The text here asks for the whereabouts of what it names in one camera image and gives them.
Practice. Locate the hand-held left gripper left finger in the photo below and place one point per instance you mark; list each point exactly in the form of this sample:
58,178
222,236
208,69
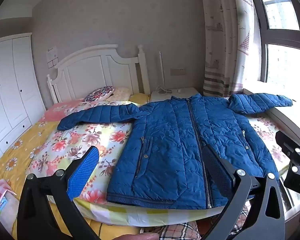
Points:
82,172

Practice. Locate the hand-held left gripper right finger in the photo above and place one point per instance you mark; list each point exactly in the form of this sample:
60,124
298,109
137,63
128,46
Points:
217,172

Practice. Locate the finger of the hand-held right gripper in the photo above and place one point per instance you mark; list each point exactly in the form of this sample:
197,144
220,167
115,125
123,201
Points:
288,143

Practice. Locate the blue puffer jacket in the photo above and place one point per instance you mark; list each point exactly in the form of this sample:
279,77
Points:
170,140

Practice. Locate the person's left hand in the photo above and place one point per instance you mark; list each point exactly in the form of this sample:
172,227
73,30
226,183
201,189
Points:
140,237

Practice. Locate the beige window sill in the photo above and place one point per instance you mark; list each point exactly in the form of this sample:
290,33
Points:
285,122

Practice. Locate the floral quilt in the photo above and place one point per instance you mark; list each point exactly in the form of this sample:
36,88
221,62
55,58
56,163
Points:
65,142

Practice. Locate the pink patterned pillow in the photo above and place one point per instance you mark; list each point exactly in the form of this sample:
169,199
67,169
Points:
62,110

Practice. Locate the yellow daisy bed sheet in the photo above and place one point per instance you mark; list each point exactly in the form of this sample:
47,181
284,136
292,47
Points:
17,145

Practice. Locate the person's plaid pants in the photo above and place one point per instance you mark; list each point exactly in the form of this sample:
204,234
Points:
175,231

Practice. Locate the mandala print pillow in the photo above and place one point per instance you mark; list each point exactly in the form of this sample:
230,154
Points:
98,93

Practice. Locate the pink checked cloth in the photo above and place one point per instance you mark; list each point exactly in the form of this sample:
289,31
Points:
0,187

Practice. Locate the cream pillow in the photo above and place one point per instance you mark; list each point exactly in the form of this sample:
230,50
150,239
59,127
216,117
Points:
121,93

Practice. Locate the white nightstand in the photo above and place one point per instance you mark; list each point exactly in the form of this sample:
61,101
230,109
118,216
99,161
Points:
165,96

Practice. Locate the yellow pillow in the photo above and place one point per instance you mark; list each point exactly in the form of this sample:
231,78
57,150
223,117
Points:
140,97

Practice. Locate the white wooden headboard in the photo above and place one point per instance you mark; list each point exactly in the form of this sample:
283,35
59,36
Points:
85,72

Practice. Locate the dark framed window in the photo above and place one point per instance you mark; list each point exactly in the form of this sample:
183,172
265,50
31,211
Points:
262,17

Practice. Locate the white wardrobe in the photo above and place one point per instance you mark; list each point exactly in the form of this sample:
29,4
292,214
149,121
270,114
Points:
12,85

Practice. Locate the printed curtain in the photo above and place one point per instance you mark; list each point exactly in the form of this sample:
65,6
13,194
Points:
225,42

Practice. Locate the beige wall socket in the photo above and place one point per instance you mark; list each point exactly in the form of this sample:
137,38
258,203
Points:
177,71

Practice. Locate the wall switch panel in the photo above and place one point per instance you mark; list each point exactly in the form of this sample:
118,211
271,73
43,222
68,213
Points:
53,63

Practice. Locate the white wall paper notice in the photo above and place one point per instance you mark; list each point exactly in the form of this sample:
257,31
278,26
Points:
52,52

